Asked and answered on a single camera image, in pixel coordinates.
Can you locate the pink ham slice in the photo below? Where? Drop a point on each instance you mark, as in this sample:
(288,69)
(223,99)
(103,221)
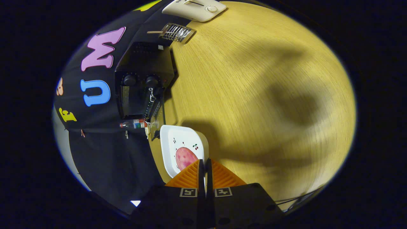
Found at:
(185,157)

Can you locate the wooden stick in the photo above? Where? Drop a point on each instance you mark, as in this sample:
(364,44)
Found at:
(154,31)

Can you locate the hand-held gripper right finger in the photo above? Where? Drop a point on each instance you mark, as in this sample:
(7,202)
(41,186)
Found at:
(241,206)

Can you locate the white cherry print plate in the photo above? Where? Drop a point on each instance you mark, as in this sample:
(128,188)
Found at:
(181,135)

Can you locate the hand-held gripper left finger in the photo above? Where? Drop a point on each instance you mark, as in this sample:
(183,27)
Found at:
(171,206)

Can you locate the black backdrop cloth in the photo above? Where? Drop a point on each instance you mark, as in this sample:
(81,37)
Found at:
(105,159)

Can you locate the white bread toaster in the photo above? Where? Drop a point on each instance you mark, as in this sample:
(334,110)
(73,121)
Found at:
(194,9)

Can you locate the copper metal clip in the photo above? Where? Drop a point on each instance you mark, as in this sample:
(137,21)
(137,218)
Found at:
(82,133)

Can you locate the black toaster oven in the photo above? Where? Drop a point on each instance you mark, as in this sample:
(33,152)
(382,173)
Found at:
(143,60)

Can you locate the clear glass cup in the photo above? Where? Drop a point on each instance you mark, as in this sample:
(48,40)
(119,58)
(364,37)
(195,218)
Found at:
(178,31)

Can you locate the clear plastic water bottle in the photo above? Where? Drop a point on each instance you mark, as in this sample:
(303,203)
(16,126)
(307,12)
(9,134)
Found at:
(133,124)

